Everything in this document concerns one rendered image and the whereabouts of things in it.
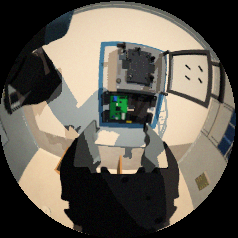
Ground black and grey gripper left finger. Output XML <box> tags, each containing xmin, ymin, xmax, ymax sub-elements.
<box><xmin>60</xmin><ymin>120</ymin><xmax>101</xmax><ymax>201</ymax></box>

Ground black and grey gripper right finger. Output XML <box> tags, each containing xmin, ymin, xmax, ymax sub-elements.
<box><xmin>141</xmin><ymin>123</ymin><xmax>180</xmax><ymax>199</ymax></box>

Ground green circuit board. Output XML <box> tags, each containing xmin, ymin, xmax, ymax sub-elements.
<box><xmin>110</xmin><ymin>94</ymin><xmax>128</xmax><ymax>120</ymax></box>

